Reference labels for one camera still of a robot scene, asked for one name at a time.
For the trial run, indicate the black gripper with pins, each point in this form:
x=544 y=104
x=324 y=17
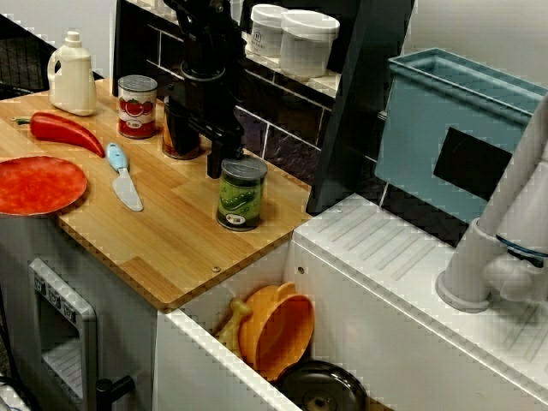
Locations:
x=205 y=107

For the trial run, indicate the green pea label can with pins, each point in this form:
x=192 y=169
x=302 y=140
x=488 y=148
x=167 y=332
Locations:
x=240 y=201

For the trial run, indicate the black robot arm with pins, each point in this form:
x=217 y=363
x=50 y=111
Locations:
x=205 y=34

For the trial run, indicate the brown orange label can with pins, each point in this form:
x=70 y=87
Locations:
x=169 y=144

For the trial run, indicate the tomato print tin can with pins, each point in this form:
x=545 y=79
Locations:
x=137 y=111

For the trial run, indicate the labelled white lid jar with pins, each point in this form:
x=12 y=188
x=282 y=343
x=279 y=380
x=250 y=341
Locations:
x=265 y=34

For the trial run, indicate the plain white lid jar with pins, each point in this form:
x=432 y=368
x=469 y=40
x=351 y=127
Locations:
x=306 y=47

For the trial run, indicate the black tiled shelf unit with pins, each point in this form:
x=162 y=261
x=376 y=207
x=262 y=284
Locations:
x=355 y=107

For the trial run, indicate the white toy sink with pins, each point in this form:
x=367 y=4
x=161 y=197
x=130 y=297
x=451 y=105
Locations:
x=364 y=240

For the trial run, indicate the red toy chili pepper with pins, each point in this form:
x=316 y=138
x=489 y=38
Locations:
x=60 y=130

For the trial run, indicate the yellow toy chicken drumstick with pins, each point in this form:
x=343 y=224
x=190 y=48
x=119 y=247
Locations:
x=233 y=325

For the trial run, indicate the white plastic jug bottle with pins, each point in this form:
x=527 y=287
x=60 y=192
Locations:
x=73 y=81

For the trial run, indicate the blue plastic bin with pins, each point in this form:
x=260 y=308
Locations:
x=411 y=141

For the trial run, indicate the orange toy pot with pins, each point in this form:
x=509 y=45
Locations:
x=278 y=334

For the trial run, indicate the orange red round plate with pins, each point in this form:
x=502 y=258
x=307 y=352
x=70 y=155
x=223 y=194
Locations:
x=38 y=184

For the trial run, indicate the black mesh panel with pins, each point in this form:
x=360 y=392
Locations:
x=21 y=55

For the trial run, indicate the grey toy dishwasher door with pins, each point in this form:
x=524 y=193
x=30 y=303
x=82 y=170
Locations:
x=64 y=325

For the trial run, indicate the dark glass pot lid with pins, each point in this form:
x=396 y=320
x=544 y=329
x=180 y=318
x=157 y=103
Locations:
x=321 y=385

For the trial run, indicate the grey toy faucet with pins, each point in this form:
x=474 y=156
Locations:
x=471 y=265

